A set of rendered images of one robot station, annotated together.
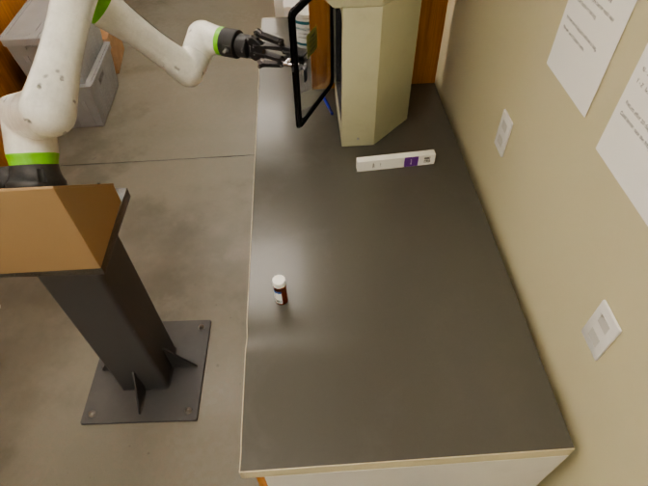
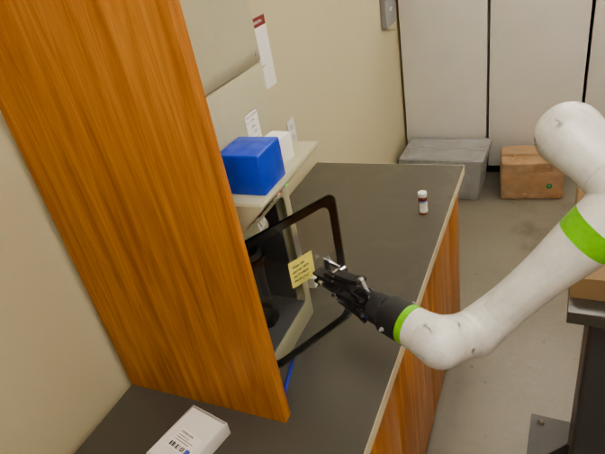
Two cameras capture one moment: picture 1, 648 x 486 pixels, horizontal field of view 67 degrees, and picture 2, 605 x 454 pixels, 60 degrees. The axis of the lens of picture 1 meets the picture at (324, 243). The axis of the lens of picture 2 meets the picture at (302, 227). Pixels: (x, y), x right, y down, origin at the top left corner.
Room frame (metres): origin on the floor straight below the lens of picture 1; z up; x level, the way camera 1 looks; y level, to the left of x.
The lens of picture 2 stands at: (2.43, 0.59, 1.99)
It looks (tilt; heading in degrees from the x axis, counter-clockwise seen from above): 31 degrees down; 211
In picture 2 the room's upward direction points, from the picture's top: 11 degrees counter-clockwise
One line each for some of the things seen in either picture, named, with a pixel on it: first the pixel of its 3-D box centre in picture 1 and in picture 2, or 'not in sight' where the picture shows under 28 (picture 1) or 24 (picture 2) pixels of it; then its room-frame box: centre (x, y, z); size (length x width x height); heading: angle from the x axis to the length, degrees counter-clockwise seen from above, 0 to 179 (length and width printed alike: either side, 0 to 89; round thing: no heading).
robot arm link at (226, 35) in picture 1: (231, 43); (398, 317); (1.59, 0.29, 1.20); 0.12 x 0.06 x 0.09; 155
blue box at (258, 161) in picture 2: not in sight; (251, 165); (1.59, -0.01, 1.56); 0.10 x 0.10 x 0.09; 2
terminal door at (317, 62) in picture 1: (313, 53); (300, 286); (1.53, 0.01, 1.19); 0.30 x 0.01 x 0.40; 155
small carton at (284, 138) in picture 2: not in sight; (277, 147); (1.46, -0.01, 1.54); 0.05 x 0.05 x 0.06; 86
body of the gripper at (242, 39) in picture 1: (252, 47); (372, 304); (1.57, 0.22, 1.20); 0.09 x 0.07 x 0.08; 65
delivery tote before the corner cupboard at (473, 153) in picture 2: not in sight; (445, 168); (-1.19, -0.23, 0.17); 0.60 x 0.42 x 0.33; 90
